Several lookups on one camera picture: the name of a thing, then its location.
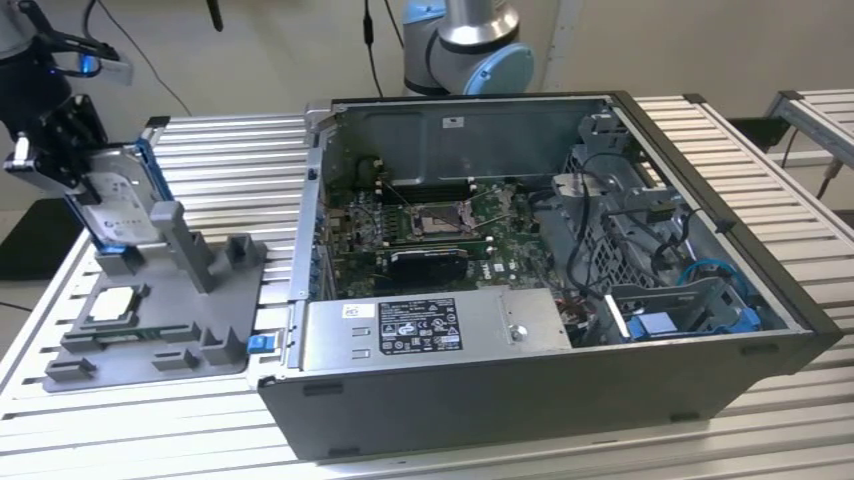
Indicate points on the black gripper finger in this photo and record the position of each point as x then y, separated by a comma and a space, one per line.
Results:
47, 167
76, 130

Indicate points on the hard disk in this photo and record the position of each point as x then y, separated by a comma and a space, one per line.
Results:
129, 200

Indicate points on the grey metal disk bay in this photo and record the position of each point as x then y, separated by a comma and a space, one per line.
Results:
694, 300

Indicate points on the black floor mat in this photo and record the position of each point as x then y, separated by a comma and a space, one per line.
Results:
36, 240

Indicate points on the silver CPU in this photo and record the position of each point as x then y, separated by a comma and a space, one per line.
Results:
115, 304

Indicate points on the black antenna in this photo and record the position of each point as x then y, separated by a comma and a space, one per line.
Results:
214, 15

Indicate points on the grey parts rack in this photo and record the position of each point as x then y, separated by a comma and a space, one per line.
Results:
173, 310

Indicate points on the blue case latch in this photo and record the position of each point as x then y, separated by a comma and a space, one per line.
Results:
260, 344

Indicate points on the black RAM slot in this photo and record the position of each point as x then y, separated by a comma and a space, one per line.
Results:
427, 189

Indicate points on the silver power supply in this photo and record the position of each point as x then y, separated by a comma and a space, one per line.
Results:
334, 340

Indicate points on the CPU socket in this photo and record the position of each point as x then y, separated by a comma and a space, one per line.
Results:
436, 220

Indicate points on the black graphics card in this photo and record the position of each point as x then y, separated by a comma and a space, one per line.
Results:
423, 270

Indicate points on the expansion slot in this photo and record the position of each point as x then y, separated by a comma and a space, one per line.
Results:
440, 245

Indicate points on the green motherboard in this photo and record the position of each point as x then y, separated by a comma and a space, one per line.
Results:
510, 240

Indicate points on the dark grey PC case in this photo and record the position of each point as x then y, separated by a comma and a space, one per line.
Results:
507, 400

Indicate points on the black box behind table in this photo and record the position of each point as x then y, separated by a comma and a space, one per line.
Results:
757, 132

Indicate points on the metal slat side table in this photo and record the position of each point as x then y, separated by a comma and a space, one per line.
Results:
823, 120

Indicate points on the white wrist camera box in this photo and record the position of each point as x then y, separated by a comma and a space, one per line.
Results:
109, 67

